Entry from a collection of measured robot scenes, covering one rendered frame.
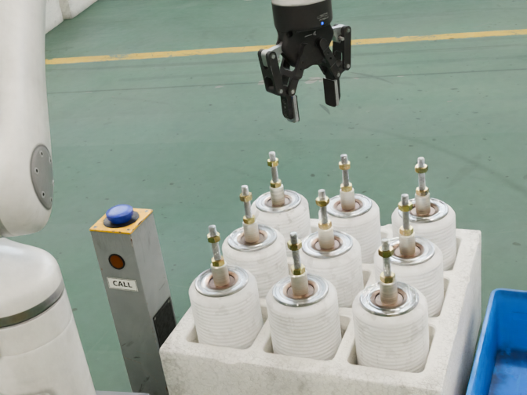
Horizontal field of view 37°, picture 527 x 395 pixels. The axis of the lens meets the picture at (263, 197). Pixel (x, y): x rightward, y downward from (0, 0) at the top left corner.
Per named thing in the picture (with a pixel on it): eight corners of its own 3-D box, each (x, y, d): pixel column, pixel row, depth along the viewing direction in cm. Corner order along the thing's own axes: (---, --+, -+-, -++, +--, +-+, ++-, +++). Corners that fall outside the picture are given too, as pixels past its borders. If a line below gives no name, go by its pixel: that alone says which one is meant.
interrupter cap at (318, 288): (274, 313, 102) (274, 308, 101) (270, 281, 108) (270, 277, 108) (332, 304, 102) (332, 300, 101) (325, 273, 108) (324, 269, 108)
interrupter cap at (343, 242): (291, 248, 115) (290, 244, 115) (328, 228, 119) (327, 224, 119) (326, 266, 110) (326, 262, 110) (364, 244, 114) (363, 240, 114)
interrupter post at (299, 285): (292, 298, 104) (289, 277, 102) (291, 288, 106) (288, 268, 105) (310, 296, 104) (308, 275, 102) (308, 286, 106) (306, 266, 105)
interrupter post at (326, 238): (315, 247, 115) (313, 227, 113) (327, 240, 116) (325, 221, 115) (327, 252, 113) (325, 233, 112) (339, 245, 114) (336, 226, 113)
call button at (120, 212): (126, 229, 114) (124, 217, 113) (103, 227, 116) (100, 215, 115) (139, 215, 117) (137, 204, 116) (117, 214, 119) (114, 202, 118)
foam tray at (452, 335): (444, 496, 103) (441, 390, 95) (179, 445, 117) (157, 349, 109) (481, 320, 134) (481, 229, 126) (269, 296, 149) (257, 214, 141)
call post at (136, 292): (169, 401, 126) (130, 234, 112) (132, 395, 129) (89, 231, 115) (188, 372, 132) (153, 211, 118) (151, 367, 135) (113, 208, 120)
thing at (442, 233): (408, 287, 134) (403, 193, 126) (464, 297, 129) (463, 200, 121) (388, 319, 127) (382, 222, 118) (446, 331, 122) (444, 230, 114)
